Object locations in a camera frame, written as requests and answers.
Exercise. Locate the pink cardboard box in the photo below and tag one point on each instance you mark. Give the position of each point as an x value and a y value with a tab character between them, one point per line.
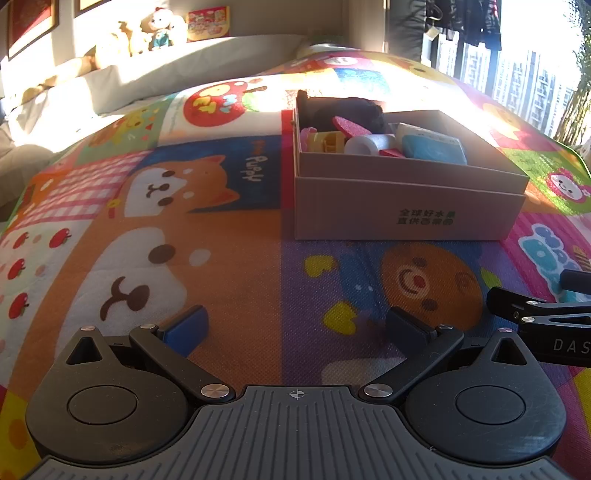
397	198

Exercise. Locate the bamboo plant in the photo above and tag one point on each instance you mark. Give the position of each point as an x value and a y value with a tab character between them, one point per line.
577	101

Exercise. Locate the pink round toy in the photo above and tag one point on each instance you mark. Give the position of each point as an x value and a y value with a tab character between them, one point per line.
346	129

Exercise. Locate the beige pillow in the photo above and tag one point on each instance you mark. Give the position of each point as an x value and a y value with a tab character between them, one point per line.
21	170

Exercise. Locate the white long cushion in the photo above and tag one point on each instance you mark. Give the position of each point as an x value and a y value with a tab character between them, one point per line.
184	69

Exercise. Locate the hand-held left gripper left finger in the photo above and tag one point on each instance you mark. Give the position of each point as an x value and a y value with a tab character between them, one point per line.
184	330

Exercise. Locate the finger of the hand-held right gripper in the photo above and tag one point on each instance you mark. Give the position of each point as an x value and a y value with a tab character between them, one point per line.
577	285
512	302

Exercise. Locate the beige plush toy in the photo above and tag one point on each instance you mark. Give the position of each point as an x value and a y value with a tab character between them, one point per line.
111	50
138	40

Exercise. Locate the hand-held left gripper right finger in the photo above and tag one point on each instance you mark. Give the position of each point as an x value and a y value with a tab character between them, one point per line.
407	330

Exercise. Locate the white hang tag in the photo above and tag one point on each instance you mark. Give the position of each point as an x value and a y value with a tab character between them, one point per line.
431	32

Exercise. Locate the white plush toy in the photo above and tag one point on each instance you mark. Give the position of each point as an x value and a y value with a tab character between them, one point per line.
180	31

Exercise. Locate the black plush toy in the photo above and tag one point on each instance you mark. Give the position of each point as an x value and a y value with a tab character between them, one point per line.
360	110

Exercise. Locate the framed wall picture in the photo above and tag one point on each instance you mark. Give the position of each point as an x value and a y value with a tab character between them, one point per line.
97	3
32	25

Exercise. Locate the printed play mat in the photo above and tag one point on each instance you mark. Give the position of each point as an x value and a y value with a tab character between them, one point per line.
221	258

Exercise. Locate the doll with blue outfit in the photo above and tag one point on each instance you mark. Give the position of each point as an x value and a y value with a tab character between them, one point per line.
161	27

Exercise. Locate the small pink toy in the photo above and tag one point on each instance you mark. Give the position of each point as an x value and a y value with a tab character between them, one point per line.
307	133

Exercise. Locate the blue tissue pack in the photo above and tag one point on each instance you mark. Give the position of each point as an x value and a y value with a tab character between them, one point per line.
429	145

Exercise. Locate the hanging dark clothes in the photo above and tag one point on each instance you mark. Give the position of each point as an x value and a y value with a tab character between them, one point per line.
461	21

